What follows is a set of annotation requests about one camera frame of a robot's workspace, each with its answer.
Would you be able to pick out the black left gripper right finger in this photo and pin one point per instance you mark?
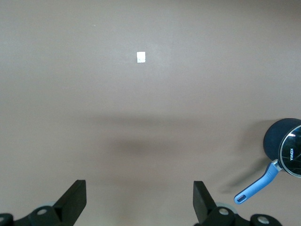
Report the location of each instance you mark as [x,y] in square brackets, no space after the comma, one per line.
[207,204]

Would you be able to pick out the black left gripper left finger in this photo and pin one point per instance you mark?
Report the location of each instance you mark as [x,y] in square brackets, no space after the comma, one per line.
[70,202]

